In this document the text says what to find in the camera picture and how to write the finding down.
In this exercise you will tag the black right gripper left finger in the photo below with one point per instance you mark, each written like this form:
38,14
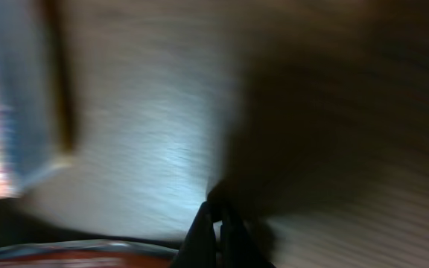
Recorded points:
198,250

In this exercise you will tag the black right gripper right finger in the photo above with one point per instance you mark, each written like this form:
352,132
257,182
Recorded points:
237,247

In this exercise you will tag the orange Top chocolate bar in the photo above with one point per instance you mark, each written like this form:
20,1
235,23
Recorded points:
86,254

